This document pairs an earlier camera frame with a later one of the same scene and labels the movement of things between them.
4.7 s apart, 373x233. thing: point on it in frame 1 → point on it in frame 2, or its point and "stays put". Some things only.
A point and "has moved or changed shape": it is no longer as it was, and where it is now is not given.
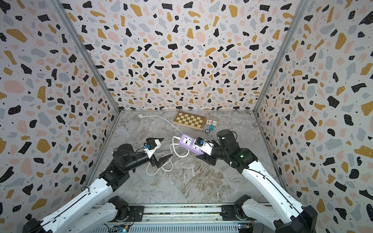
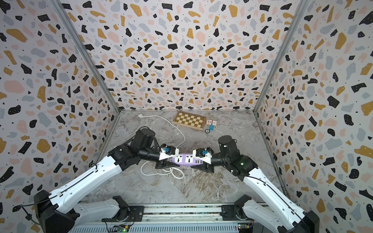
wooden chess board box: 190,120 stays put
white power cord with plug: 142,116 has moved or changed shape
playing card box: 211,122 stays put
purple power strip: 187,141 → 186,159
